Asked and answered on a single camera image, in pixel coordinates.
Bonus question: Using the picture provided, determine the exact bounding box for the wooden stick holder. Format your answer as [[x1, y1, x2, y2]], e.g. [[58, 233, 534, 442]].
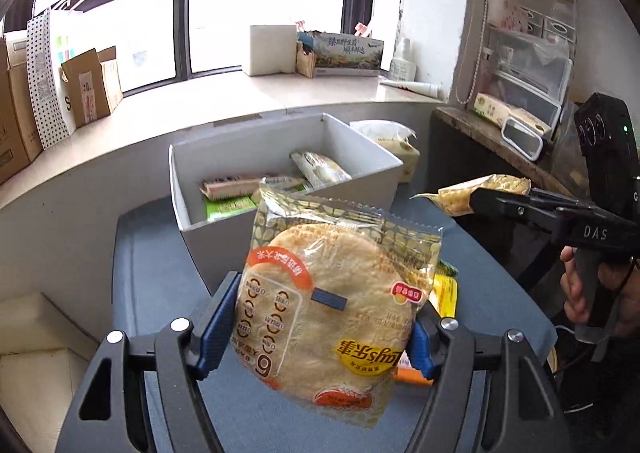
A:
[[296, 40, 317, 79]]

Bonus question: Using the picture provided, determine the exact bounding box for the pink long snack packet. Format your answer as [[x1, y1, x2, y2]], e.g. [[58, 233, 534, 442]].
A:
[[200, 173, 301, 198]]

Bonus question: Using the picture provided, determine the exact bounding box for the wooden side shelf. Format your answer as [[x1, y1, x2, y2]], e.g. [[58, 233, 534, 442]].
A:
[[430, 106, 576, 194]]

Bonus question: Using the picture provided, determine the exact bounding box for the pale green chips bag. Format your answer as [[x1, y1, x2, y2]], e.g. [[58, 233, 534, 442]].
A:
[[290, 150, 353, 189]]

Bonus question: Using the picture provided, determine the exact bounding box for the long green snack packet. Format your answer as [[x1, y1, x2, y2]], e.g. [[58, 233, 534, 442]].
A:
[[202, 194, 258, 223]]

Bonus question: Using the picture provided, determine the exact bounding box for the orange yellow snack packet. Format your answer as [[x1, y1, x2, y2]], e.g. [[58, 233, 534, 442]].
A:
[[410, 174, 531, 218]]

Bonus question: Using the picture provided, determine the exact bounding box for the tissue box with plastic bag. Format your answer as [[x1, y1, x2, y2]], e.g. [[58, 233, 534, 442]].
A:
[[350, 119, 420, 184]]

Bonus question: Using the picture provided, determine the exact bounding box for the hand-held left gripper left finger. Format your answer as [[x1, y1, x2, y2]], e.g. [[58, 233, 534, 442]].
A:
[[55, 270, 243, 453]]

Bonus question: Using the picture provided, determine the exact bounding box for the plain yellow snack packet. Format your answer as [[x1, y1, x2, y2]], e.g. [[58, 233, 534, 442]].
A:
[[426, 260, 459, 320]]

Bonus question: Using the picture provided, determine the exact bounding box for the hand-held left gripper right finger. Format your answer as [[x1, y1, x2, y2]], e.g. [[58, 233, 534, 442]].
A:
[[400, 305, 573, 453]]

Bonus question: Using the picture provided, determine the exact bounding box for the dark framed window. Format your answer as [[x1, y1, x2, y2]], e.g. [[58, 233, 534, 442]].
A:
[[0, 0, 406, 99]]

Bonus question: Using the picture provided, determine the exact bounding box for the clear plastic drawer organizer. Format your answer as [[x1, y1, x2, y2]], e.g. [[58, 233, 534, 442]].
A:
[[487, 28, 574, 129]]

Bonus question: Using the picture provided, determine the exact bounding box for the plain white box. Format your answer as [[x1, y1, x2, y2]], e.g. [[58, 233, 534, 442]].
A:
[[248, 24, 299, 77]]

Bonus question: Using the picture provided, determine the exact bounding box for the person's right hand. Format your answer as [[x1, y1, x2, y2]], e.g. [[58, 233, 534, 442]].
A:
[[560, 245, 640, 339]]

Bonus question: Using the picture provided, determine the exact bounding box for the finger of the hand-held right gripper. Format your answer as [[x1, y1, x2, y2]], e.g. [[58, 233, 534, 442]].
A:
[[469, 187, 568, 235], [529, 187, 601, 214]]

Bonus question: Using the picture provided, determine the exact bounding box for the white storage box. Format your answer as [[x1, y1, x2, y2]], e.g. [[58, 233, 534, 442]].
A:
[[169, 113, 405, 294]]

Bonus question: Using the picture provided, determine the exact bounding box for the white tube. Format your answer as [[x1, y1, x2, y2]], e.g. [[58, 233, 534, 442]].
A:
[[380, 79, 441, 98]]

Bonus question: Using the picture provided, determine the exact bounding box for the large cardboard box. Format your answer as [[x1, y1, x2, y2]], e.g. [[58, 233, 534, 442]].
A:
[[0, 30, 45, 185]]

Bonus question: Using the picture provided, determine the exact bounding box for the dark orange snack packet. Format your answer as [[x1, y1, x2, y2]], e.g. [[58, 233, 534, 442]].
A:
[[392, 365, 436, 387]]

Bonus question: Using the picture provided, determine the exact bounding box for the polka dot paper bag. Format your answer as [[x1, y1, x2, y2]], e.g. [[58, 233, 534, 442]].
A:
[[25, 0, 92, 151]]

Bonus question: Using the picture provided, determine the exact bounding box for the landscape printed box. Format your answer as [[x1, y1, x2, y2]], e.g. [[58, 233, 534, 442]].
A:
[[310, 30, 385, 78]]

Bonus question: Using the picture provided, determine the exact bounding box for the rice cracker bag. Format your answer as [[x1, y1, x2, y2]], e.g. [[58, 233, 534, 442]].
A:
[[231, 178, 443, 429]]

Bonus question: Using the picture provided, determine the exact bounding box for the small open cardboard box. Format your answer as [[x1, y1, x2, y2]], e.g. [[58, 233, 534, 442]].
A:
[[60, 47, 124, 130]]

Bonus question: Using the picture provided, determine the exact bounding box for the blind cord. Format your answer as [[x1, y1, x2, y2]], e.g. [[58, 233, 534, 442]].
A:
[[452, 0, 496, 105]]

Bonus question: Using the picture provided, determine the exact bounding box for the white plastic bottle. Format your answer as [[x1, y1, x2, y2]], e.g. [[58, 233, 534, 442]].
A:
[[389, 38, 418, 82]]

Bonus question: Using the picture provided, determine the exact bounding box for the cream sofa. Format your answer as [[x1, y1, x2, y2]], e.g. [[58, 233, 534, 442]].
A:
[[0, 293, 101, 453]]

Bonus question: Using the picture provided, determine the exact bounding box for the white black framed clock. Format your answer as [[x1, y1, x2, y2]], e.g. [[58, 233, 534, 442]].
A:
[[501, 117, 547, 161]]

